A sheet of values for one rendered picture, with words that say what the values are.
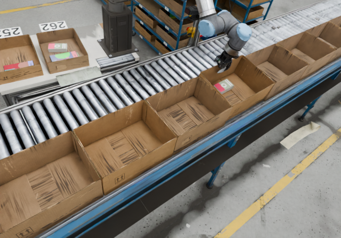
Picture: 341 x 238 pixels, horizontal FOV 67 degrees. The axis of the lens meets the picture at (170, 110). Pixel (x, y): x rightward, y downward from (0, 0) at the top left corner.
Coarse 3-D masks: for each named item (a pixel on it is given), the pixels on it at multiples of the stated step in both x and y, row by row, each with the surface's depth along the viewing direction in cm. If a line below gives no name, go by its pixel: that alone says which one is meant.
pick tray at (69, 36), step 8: (40, 32) 196; (48, 32) 199; (56, 32) 202; (64, 32) 206; (72, 32) 209; (40, 40) 200; (48, 40) 203; (56, 40) 207; (64, 40) 209; (72, 40) 210; (80, 40) 196; (72, 48) 203; (80, 48) 204; (48, 56) 193; (80, 56) 184; (48, 64) 176; (56, 64) 179; (64, 64) 182; (72, 64) 185; (80, 64) 189; (88, 64) 192; (56, 72) 183
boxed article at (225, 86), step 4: (224, 80) 173; (228, 80) 173; (216, 84) 169; (220, 84) 169; (224, 84) 170; (228, 84) 171; (232, 84) 172; (216, 88) 167; (220, 88) 167; (224, 88) 168; (228, 88) 169; (220, 92) 166; (224, 92) 170
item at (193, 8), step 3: (192, 6) 206; (195, 6) 208; (186, 9) 204; (189, 9) 203; (192, 9) 203; (195, 9) 205; (186, 12) 205; (189, 12) 203; (192, 12) 204; (195, 12) 206; (189, 15) 210; (192, 15) 210; (195, 15) 211; (192, 18) 211
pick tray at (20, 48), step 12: (24, 36) 192; (0, 48) 190; (12, 48) 194; (24, 48) 195; (0, 60) 183; (12, 60) 185; (24, 60) 186; (36, 60) 188; (0, 72) 163; (12, 72) 167; (24, 72) 171; (36, 72) 176; (0, 84) 169
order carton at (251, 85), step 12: (240, 60) 175; (204, 72) 157; (216, 72) 167; (228, 72) 179; (240, 72) 180; (252, 72) 171; (240, 84) 178; (252, 84) 175; (264, 84) 167; (228, 96) 169; (240, 96) 170; (252, 96) 151; (264, 96) 169; (240, 108) 154
